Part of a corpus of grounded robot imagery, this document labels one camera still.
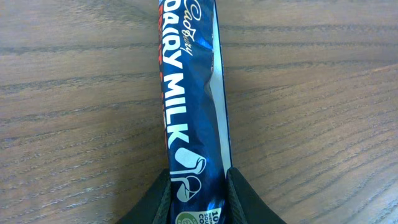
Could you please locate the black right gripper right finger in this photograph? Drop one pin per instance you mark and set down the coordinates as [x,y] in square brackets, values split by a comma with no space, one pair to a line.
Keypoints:
[244,205]

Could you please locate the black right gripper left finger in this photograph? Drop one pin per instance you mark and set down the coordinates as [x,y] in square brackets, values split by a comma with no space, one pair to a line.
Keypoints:
[154,206]

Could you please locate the blue Dairy Milk bar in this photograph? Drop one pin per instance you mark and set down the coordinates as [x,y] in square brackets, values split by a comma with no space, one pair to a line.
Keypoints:
[194,110]

